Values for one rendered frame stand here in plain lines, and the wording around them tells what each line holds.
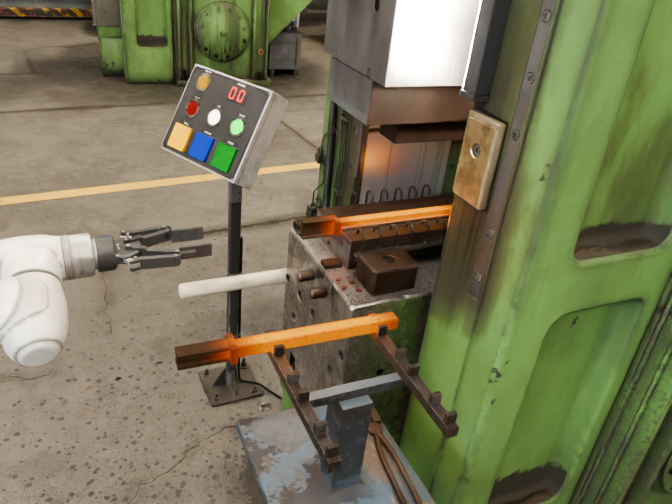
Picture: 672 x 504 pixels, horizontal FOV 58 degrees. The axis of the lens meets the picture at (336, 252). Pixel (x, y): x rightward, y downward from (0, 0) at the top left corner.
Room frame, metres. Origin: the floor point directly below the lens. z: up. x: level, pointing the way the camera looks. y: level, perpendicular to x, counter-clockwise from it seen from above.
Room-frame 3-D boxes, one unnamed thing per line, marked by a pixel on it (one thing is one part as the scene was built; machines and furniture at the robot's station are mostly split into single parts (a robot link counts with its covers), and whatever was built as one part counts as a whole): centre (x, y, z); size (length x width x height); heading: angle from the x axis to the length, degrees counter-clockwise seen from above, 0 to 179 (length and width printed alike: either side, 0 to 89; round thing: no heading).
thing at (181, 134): (1.74, 0.51, 1.01); 0.07 x 0.05 x 0.07; 53
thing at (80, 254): (1.03, 0.51, 1.00); 0.09 x 0.06 x 0.09; 28
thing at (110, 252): (1.07, 0.45, 1.00); 0.09 x 0.08 x 0.07; 118
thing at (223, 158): (1.62, 0.35, 1.01); 0.07 x 0.05 x 0.07; 53
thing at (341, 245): (1.43, -0.17, 0.96); 0.42 x 0.20 x 0.09; 118
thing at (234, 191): (1.78, 0.35, 0.54); 0.04 x 0.04 x 1.08; 28
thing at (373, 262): (1.20, -0.12, 0.95); 0.12 x 0.08 x 0.06; 118
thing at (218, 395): (1.78, 0.35, 0.05); 0.22 x 0.22 x 0.09; 28
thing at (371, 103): (1.43, -0.17, 1.32); 0.42 x 0.20 x 0.10; 118
